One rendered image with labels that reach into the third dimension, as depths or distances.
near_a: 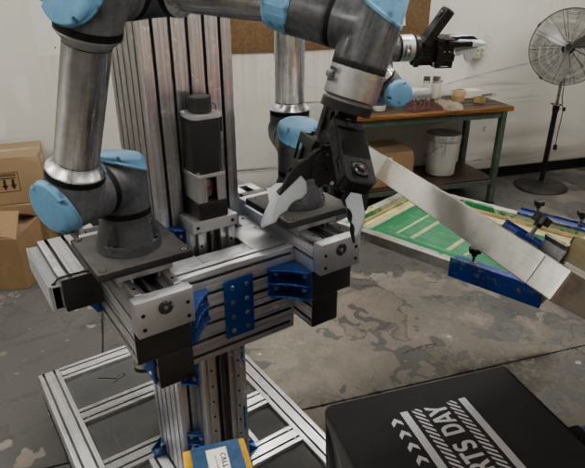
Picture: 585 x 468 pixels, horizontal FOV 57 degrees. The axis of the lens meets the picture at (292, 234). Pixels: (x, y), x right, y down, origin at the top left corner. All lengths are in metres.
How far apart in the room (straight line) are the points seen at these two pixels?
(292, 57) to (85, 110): 0.68
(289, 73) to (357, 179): 0.92
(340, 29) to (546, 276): 0.39
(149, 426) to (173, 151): 1.27
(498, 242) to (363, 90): 0.26
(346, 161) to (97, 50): 0.51
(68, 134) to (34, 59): 3.45
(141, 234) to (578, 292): 0.93
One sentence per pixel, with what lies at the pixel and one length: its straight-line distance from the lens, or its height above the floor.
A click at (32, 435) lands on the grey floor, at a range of 2.83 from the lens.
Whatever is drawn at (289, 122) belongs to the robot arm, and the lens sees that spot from 1.50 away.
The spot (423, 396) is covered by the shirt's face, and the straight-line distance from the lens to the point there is 1.36.
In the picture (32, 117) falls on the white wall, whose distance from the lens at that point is 4.61.
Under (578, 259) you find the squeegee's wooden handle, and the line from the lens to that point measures 1.37.
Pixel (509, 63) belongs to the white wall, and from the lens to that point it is 5.77.
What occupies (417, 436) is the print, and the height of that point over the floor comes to 0.95.
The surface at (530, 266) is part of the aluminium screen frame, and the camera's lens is 0.66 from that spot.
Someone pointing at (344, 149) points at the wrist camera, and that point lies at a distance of 0.70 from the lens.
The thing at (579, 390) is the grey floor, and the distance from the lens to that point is 3.14.
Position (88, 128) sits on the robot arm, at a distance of 1.09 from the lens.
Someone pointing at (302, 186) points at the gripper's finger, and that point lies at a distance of 0.75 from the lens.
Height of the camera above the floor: 1.83
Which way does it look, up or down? 25 degrees down
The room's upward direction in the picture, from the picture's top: straight up
